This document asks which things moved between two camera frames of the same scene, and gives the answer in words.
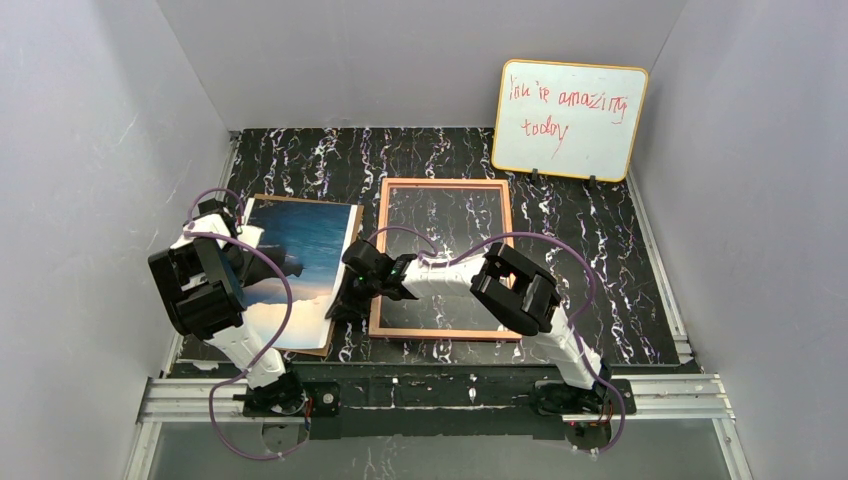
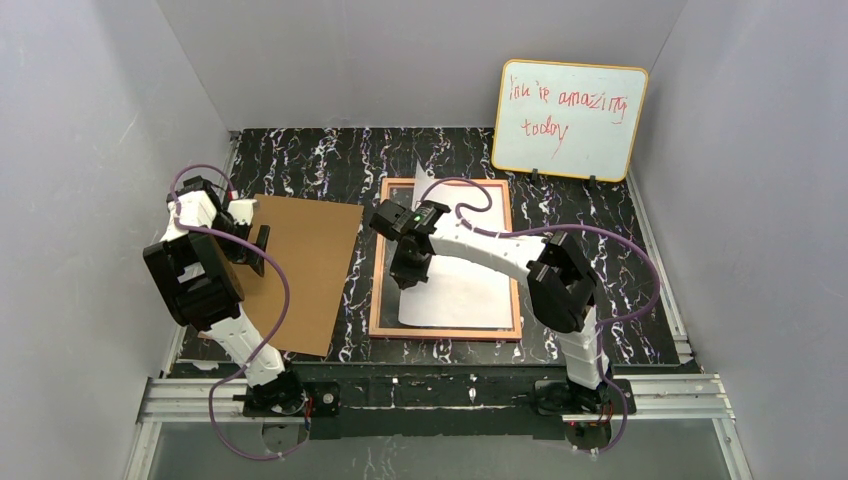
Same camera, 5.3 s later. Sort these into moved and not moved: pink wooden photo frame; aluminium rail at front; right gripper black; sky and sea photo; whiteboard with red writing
Moved: sky and sea photo; right gripper black
Not moved: pink wooden photo frame; aluminium rail at front; whiteboard with red writing
